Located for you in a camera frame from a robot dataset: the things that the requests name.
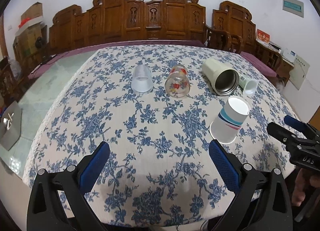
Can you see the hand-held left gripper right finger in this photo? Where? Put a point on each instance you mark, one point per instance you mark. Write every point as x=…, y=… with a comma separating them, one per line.
x=223, y=163

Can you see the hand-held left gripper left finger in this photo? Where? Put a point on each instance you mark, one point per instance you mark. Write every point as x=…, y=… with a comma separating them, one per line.
x=96, y=163

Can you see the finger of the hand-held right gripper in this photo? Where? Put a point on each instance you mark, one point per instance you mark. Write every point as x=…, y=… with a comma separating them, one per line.
x=277, y=131
x=295, y=123

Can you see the striped white paper cup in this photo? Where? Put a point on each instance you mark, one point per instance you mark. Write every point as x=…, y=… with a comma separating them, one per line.
x=228, y=123

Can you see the small pale green cup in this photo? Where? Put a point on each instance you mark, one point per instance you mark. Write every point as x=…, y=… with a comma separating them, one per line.
x=248, y=84

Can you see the cream steel-lined cup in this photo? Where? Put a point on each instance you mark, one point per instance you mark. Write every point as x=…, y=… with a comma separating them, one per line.
x=212, y=70

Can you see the floral print glass cup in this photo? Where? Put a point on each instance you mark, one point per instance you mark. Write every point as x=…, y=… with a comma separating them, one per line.
x=177, y=83

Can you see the frosted clear plastic cup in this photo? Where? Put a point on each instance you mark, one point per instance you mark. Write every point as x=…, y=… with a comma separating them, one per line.
x=142, y=80

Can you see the person's right hand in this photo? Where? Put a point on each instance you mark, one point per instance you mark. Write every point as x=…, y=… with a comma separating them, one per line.
x=300, y=188

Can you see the blue floral tablecloth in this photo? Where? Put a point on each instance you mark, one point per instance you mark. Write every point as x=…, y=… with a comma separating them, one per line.
x=150, y=126

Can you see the white desktop device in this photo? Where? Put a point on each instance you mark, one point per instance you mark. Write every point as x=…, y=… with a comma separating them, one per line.
x=288, y=55

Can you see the purple armchair cushion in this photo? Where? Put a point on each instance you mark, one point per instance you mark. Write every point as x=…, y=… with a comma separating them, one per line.
x=260, y=64

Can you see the grey metal box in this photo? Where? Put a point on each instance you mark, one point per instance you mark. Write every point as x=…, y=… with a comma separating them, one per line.
x=11, y=131

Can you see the red gift box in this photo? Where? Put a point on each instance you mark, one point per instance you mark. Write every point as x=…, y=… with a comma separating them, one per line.
x=263, y=36

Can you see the long purple bench cushion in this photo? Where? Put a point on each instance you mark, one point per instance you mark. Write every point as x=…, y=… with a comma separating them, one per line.
x=82, y=49

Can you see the carved wooden armchair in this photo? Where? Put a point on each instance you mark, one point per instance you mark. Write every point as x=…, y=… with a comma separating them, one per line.
x=235, y=23

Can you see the dark wooden chair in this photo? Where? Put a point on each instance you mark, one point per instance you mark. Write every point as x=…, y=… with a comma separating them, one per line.
x=8, y=80

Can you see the stack of cardboard boxes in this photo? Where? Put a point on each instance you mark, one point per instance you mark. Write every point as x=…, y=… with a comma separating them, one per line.
x=27, y=43

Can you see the carved wooden bench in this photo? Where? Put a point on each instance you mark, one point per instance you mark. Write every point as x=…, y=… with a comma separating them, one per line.
x=160, y=18

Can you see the open cardboard box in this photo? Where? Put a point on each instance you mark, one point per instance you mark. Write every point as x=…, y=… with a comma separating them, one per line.
x=32, y=12

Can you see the beige wall distribution box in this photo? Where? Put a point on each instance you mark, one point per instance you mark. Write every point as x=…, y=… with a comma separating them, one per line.
x=300, y=72

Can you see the grey-green wall panel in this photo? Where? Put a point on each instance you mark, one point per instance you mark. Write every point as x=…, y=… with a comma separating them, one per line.
x=293, y=6

